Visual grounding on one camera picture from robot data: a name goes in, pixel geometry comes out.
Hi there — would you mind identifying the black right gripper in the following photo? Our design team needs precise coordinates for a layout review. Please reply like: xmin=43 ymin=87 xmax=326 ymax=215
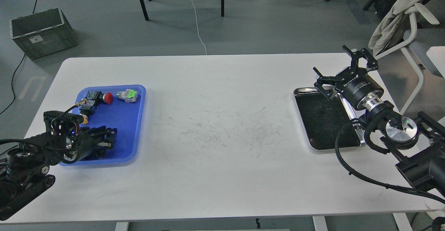
xmin=313 ymin=45 xmax=385 ymax=111

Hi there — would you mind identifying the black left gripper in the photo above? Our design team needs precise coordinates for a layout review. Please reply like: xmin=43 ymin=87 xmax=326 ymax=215
xmin=63 ymin=126 xmax=118 ymax=164

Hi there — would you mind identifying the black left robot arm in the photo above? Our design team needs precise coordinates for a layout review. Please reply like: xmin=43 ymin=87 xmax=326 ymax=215
xmin=0 ymin=110 xmax=117 ymax=221

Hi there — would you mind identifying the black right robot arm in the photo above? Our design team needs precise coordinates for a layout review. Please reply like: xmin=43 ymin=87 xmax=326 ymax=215
xmin=313 ymin=46 xmax=445 ymax=204

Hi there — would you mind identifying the blue plastic tray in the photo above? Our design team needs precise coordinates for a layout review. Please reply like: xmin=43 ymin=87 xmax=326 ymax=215
xmin=72 ymin=85 xmax=146 ymax=166

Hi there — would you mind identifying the silver metal tray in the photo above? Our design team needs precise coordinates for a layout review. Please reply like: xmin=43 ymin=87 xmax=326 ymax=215
xmin=293 ymin=87 xmax=366 ymax=152

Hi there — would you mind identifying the grey green connector module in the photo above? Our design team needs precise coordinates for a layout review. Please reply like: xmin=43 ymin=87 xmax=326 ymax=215
xmin=116 ymin=89 xmax=138 ymax=103

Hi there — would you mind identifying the white office chair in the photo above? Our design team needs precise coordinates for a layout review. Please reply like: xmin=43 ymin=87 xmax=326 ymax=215
xmin=375 ymin=3 xmax=444 ymax=115

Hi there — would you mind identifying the beige cloth on chair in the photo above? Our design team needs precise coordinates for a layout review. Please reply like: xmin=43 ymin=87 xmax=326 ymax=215
xmin=368 ymin=0 xmax=421 ymax=56

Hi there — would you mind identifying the grey plastic crate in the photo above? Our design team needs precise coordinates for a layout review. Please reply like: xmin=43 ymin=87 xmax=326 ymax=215
xmin=10 ymin=8 xmax=79 ymax=60

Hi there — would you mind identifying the yellow push button switch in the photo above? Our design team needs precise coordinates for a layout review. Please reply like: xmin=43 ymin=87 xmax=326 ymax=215
xmin=79 ymin=98 xmax=97 ymax=124

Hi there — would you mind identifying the red push button switch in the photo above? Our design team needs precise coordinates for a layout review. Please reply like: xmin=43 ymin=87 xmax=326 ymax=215
xmin=85 ymin=91 xmax=113 ymax=105

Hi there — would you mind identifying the black floor cable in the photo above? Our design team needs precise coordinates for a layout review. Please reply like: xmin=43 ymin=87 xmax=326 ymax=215
xmin=0 ymin=52 xmax=26 ymax=115

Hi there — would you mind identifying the white floor cable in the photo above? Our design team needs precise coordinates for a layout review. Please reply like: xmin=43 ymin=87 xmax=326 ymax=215
xmin=186 ymin=0 xmax=208 ymax=55

